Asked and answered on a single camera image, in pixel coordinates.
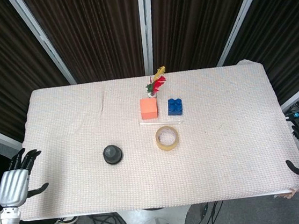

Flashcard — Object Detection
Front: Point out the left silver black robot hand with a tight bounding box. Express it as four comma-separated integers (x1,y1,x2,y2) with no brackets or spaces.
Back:
0,145,52,210

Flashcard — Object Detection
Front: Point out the black dice cup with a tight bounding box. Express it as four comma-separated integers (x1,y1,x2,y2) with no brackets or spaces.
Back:
101,143,124,164

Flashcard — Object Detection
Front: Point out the beige waffle tablecloth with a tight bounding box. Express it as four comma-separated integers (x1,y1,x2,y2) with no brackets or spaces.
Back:
5,53,299,224

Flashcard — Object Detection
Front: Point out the yellowish packing tape roll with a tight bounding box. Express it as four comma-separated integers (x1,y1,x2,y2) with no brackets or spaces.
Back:
154,125,181,152

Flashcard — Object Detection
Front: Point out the blue building brick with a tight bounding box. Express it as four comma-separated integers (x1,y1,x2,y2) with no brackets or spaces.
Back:
166,97,184,118

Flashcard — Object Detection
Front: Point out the orange foam cube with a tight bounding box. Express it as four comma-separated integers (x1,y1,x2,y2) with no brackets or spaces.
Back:
139,97,159,120

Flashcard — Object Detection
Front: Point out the clear plastic tube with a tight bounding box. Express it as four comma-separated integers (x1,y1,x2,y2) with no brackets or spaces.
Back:
139,116,185,128

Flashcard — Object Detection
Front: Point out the red yellow green feather shuttlecock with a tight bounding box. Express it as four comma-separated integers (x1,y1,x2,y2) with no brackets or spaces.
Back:
143,66,170,99

